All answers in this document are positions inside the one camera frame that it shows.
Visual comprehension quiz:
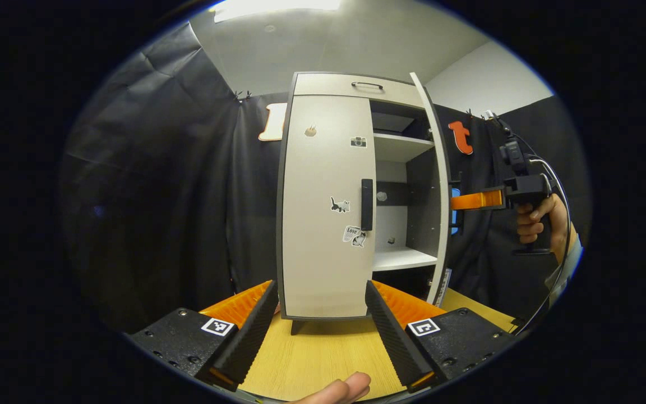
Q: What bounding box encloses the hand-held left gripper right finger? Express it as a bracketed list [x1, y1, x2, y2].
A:
[364, 279, 517, 393]

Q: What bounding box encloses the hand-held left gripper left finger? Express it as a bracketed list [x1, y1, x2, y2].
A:
[127, 279, 280, 392]

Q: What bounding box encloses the double-door shoe cabinet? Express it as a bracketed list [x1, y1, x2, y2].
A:
[275, 71, 453, 336]

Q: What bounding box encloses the cabinet door with camera sticker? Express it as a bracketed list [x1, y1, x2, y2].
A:
[281, 94, 378, 320]

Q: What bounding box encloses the black backdrop cloth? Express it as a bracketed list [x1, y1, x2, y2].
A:
[59, 22, 590, 337]

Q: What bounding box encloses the ceiling light panel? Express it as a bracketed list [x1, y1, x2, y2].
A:
[213, 0, 342, 23]

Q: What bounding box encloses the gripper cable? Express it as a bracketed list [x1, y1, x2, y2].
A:
[483, 109, 573, 336]

